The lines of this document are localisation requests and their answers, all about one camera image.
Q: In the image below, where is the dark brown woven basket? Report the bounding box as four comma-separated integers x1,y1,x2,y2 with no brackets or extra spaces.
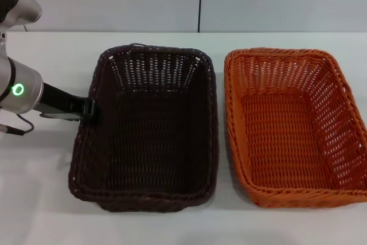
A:
68,43,220,213

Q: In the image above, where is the orange woven basket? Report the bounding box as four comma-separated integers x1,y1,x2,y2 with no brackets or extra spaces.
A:
223,46,367,209

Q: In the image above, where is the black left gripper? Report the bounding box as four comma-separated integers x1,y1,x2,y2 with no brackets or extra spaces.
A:
37,82,101,123

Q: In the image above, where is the thin grey cable with plug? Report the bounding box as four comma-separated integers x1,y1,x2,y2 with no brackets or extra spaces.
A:
0,112,35,136

